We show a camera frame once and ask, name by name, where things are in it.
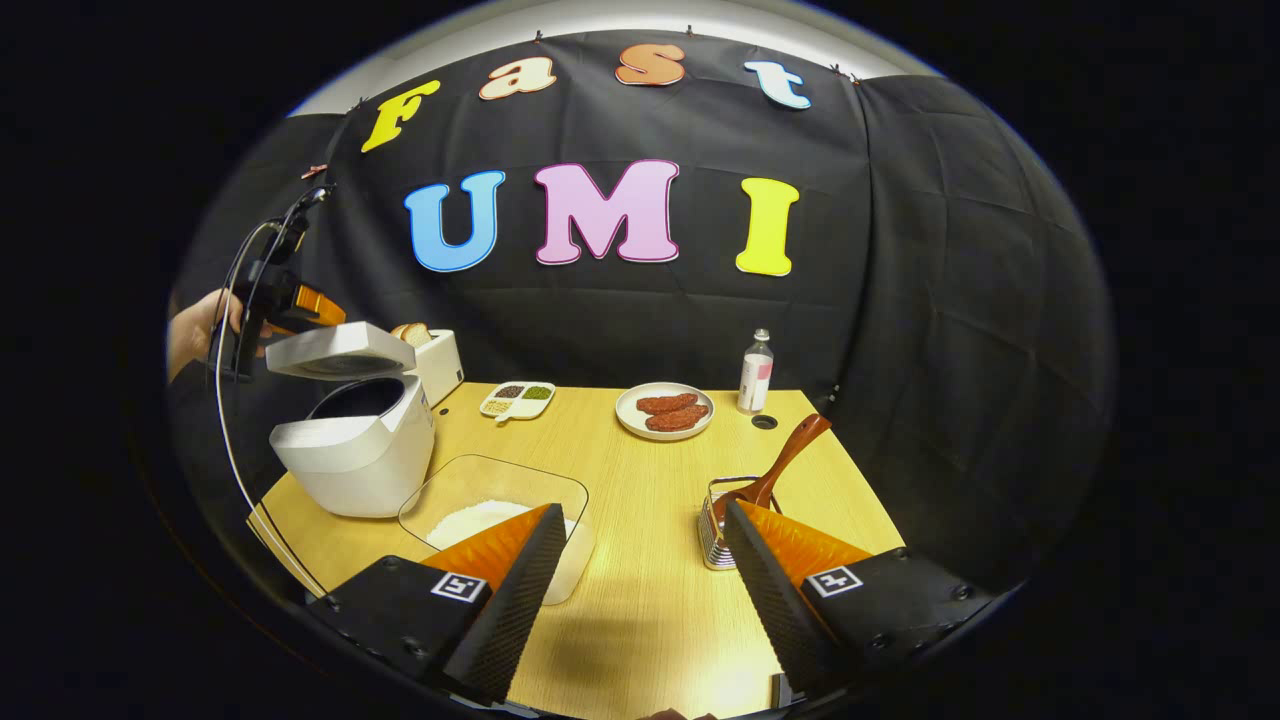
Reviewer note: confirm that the clear bottle with pink label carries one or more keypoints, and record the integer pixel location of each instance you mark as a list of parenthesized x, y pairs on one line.
[(755, 380)]

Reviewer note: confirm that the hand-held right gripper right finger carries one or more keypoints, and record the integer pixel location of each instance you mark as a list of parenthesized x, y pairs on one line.
[(770, 600)]

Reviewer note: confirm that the wooden spoon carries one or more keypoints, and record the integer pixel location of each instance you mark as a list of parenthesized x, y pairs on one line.
[(785, 460)]

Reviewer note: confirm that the clear plastic container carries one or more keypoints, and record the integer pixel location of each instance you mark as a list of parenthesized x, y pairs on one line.
[(460, 480)]

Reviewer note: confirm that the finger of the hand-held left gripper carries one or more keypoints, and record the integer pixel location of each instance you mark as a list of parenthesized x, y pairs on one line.
[(320, 308)]

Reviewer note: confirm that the white rice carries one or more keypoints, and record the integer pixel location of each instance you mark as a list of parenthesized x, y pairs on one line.
[(470, 520)]

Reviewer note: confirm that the white divided grain dish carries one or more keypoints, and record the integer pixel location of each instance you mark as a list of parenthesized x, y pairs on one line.
[(520, 400)]

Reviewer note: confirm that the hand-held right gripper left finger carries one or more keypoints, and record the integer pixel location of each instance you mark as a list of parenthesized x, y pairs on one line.
[(520, 600)]

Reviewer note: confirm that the white round plate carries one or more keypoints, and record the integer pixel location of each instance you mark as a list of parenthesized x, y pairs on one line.
[(630, 420)]

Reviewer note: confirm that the white rice cooker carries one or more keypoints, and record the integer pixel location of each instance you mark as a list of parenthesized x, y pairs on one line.
[(350, 470)]

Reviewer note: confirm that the red sausage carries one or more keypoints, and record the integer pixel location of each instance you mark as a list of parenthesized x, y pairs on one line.
[(680, 419), (665, 403)]

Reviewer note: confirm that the white toaster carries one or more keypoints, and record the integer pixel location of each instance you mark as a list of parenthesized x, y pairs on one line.
[(445, 370)]

